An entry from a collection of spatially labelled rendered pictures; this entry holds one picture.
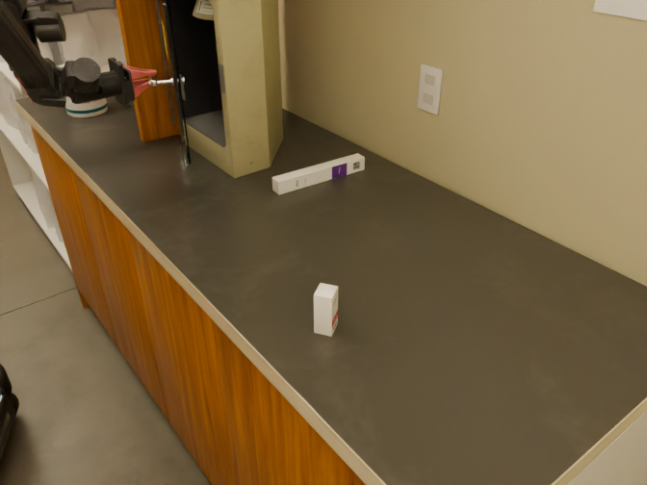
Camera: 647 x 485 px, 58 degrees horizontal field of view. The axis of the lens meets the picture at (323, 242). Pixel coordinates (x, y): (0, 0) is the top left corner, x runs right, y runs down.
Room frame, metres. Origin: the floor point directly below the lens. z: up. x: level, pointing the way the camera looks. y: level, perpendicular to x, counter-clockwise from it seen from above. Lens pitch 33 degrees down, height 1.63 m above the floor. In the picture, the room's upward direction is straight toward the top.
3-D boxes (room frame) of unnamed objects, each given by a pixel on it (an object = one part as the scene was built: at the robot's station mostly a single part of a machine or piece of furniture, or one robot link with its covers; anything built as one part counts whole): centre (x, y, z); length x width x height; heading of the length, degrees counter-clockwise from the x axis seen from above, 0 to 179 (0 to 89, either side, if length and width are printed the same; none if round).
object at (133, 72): (1.38, 0.44, 1.20); 0.09 x 0.07 x 0.07; 127
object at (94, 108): (1.87, 0.79, 1.02); 0.13 x 0.13 x 0.15
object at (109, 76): (1.34, 0.50, 1.20); 0.07 x 0.07 x 0.10; 37
